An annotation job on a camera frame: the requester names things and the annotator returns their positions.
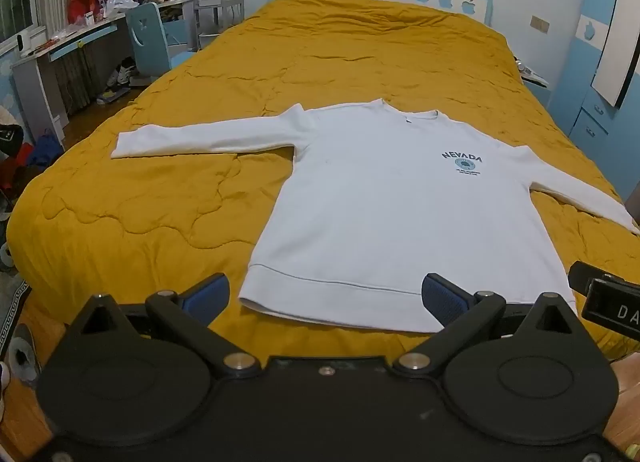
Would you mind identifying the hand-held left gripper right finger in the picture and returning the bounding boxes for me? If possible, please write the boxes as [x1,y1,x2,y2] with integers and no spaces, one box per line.
[392,272,585,383]

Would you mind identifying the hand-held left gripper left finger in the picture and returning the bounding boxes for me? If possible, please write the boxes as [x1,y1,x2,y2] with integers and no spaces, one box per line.
[64,272,263,382]

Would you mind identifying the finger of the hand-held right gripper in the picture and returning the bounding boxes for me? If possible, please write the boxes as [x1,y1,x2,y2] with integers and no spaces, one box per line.
[568,261,640,294]

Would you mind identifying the white printed sweatshirt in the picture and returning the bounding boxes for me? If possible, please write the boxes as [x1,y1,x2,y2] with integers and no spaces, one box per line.
[110,98,640,334]

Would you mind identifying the pile of dark clothes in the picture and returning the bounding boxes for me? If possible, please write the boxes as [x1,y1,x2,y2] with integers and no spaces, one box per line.
[0,105,36,203]

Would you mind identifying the yellow quilted blanket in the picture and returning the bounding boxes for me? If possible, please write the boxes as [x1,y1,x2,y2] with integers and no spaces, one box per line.
[6,0,640,360]

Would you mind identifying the blue drawer cabinet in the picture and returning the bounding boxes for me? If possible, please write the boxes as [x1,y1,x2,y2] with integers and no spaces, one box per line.
[547,12,640,193]

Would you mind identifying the grey slipper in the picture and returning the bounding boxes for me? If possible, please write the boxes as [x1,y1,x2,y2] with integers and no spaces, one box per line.
[9,323,44,387]

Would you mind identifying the patterned rug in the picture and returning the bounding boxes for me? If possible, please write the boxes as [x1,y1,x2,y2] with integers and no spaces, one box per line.
[0,269,32,360]

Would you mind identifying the blue cloth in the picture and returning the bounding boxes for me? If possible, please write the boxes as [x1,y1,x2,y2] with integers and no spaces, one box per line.
[26,133,64,169]

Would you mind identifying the pair of sneakers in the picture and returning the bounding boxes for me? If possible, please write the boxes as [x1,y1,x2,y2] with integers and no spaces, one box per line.
[96,57,139,104]

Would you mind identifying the white board with black edge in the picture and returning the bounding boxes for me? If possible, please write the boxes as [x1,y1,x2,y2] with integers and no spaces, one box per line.
[590,0,640,110]

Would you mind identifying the blue chair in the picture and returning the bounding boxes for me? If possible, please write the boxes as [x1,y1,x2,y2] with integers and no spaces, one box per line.
[125,2,197,89]

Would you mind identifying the grey desk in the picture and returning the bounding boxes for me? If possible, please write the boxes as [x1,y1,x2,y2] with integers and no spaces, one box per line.
[10,0,197,144]

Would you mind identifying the white plastic bag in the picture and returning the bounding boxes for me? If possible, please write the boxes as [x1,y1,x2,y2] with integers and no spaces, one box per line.
[105,0,140,19]

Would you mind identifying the red bag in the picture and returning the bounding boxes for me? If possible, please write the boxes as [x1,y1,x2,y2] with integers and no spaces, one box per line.
[67,0,109,26]

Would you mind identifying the white wire rack trolley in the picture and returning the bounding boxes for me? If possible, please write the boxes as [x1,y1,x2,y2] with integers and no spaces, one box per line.
[193,0,247,52]

